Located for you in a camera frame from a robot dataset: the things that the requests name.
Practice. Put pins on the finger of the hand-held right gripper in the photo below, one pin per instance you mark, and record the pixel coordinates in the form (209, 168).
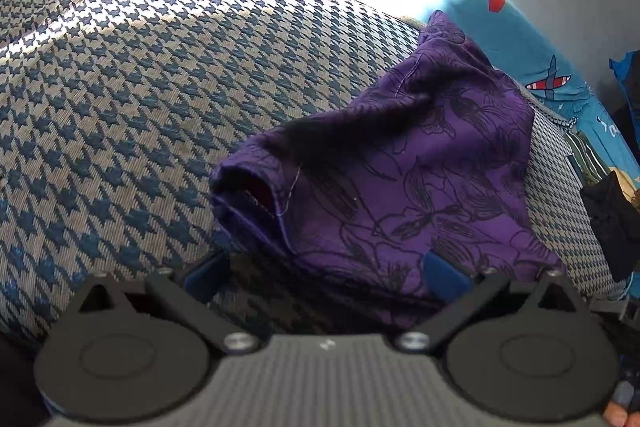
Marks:
(607, 307)

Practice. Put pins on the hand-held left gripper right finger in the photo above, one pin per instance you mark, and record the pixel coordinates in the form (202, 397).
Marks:
(442, 279)

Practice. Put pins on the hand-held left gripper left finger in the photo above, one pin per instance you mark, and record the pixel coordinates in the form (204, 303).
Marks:
(205, 279)

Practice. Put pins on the purple floral garment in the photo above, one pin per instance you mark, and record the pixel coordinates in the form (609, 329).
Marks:
(400, 167)

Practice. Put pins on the person's right hand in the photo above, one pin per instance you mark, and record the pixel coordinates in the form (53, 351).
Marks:
(622, 414)

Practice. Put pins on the dark cloth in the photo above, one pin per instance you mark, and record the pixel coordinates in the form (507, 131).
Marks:
(610, 227)

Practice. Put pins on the green striped cloth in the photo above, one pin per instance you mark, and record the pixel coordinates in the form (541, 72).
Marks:
(590, 157)

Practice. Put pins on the teal printed armrest cushion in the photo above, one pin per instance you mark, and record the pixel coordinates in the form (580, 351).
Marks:
(607, 142)

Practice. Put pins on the blue houndstooth sofa cover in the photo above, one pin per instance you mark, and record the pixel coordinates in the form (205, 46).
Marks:
(150, 82)

